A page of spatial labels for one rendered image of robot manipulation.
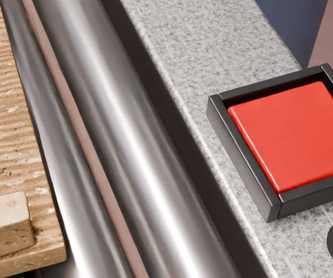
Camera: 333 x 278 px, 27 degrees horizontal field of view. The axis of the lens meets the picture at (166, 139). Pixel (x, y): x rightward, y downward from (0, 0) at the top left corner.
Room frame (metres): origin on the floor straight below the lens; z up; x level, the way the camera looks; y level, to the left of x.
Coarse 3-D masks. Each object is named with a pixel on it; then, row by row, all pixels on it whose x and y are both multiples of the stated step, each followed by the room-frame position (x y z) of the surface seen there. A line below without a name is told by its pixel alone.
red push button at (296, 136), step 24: (288, 96) 0.26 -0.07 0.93; (312, 96) 0.26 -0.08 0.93; (240, 120) 0.24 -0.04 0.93; (264, 120) 0.24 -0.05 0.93; (288, 120) 0.24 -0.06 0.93; (312, 120) 0.24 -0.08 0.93; (264, 144) 0.22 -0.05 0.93; (288, 144) 0.22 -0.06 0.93; (312, 144) 0.22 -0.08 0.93; (264, 168) 0.21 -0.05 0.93; (288, 168) 0.21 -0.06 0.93; (312, 168) 0.21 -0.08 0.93
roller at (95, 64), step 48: (48, 0) 0.34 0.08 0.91; (96, 0) 0.34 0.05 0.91; (96, 48) 0.29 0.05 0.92; (96, 96) 0.26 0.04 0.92; (144, 96) 0.26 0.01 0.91; (96, 144) 0.23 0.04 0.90; (144, 144) 0.22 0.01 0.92; (144, 192) 0.19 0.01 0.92; (192, 192) 0.20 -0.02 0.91; (144, 240) 0.17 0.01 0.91; (192, 240) 0.17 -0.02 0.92
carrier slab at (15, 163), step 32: (0, 32) 0.28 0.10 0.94; (0, 64) 0.26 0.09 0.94; (0, 96) 0.23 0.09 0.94; (0, 128) 0.21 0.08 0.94; (32, 128) 0.22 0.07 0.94; (0, 160) 0.19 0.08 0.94; (32, 160) 0.20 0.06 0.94; (0, 192) 0.18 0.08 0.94; (32, 192) 0.18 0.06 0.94; (32, 224) 0.16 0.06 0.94; (0, 256) 0.14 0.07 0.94; (32, 256) 0.14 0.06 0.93; (64, 256) 0.15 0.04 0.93
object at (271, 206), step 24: (312, 72) 0.27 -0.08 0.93; (216, 96) 0.25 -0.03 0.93; (240, 96) 0.25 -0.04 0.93; (264, 96) 0.26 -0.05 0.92; (216, 120) 0.24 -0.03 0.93; (240, 144) 0.22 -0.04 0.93; (240, 168) 0.21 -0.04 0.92; (264, 192) 0.19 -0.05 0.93; (288, 192) 0.19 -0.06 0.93; (312, 192) 0.19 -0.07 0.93; (264, 216) 0.18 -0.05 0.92
